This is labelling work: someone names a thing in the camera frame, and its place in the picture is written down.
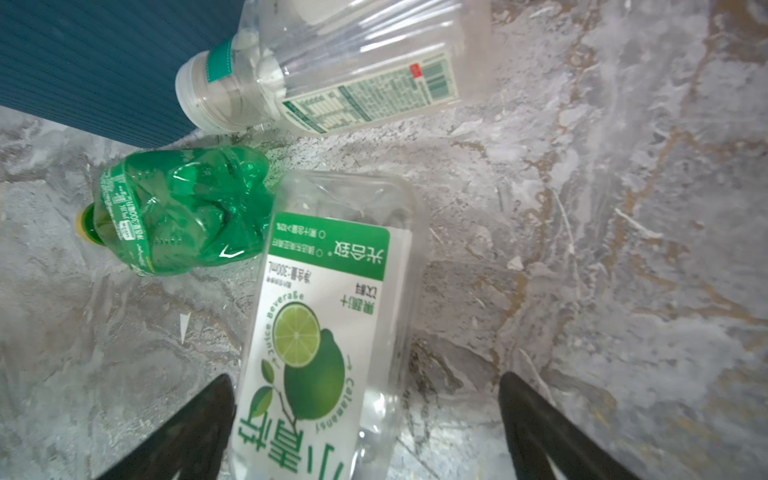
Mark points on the green crushed bottle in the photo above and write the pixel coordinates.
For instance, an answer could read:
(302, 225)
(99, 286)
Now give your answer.
(168, 212)

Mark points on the lime label white bottle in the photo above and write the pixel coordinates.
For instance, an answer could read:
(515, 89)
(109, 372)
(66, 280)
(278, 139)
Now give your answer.
(320, 389)

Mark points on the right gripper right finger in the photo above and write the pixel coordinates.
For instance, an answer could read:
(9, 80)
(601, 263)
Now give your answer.
(541, 439)

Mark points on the clear bottle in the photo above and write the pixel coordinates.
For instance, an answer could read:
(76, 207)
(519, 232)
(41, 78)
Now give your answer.
(320, 68)

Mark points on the teal bin with yellow rim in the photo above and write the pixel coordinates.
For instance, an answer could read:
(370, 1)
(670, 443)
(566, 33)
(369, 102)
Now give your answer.
(108, 67)

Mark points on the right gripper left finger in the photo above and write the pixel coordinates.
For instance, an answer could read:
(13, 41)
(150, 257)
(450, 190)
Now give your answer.
(190, 445)

